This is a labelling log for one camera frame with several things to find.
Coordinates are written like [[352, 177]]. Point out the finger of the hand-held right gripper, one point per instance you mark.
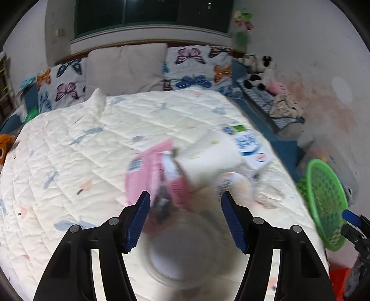
[[351, 217], [354, 236]]

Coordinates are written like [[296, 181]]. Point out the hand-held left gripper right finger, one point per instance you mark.
[[234, 222]]

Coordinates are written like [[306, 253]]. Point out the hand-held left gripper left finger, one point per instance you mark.
[[138, 220]]

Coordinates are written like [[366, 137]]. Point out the green plastic basket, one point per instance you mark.
[[323, 196]]

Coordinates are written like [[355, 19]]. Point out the small foil lid cup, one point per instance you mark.
[[234, 185]]

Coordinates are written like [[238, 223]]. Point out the pink packet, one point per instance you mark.
[[147, 170]]

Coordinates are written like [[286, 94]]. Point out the clear plastic cup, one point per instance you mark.
[[179, 257]]

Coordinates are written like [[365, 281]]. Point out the white plastic bottle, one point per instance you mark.
[[211, 159]]

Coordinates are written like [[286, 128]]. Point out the white blue carton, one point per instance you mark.
[[251, 144]]

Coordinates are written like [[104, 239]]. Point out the red plastic stool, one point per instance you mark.
[[342, 285]]

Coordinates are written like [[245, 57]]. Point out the white printed quilt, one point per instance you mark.
[[72, 179]]

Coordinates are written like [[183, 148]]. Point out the blue patterned bench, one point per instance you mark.
[[260, 104]]

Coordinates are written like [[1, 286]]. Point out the spotted beige cloth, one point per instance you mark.
[[287, 105]]

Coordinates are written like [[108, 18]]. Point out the pink plush toy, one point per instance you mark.
[[275, 87]]

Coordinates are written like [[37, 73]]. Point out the black white cow plush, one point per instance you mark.
[[260, 76]]

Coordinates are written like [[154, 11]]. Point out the grey pillow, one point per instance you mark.
[[127, 69]]

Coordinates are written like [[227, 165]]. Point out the orange plush toy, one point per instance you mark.
[[5, 147]]

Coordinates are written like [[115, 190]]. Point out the butterfly print pillow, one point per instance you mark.
[[196, 69], [63, 86]]

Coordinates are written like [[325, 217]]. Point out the black white dog plush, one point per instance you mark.
[[250, 62]]

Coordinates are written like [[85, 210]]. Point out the blue nightstand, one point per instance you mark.
[[31, 98]]

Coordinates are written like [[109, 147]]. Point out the wooden headboard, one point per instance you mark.
[[75, 59]]

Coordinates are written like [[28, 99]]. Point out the teal toy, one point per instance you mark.
[[27, 83]]

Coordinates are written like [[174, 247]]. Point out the colourful pinwheel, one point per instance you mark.
[[242, 20]]

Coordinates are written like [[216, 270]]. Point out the dark window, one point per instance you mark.
[[153, 14]]

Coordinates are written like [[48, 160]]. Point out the wall switch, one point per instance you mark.
[[60, 32]]

